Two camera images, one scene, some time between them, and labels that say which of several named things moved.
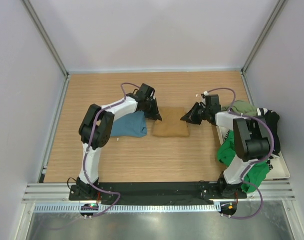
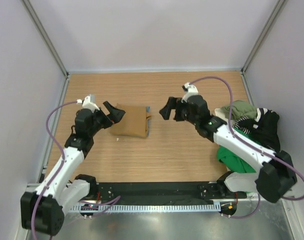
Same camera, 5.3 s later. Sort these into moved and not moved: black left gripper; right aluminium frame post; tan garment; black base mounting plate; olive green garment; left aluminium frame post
Moved: black left gripper; tan garment
Not moved: olive green garment; black base mounting plate; right aluminium frame post; left aluminium frame post
